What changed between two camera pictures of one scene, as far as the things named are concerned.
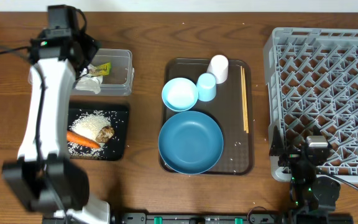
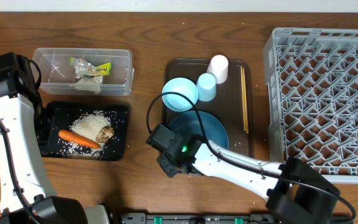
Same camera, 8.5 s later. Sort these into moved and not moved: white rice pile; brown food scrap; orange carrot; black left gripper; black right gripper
Moved: black left gripper; black right gripper
Not moved: brown food scrap; orange carrot; white rice pile
